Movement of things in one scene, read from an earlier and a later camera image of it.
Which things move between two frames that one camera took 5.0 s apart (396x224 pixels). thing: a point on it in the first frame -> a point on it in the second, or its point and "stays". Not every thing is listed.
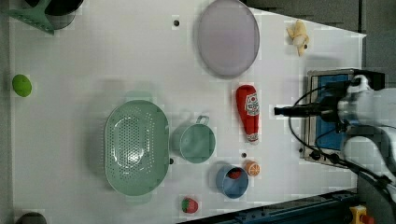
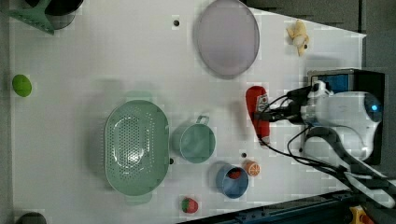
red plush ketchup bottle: (248, 105) -> (257, 102)
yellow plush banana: (299, 35) stays
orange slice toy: (252, 168) stays
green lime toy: (21, 85) stays
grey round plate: (228, 36) stays
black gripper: (322, 101) -> (297, 98)
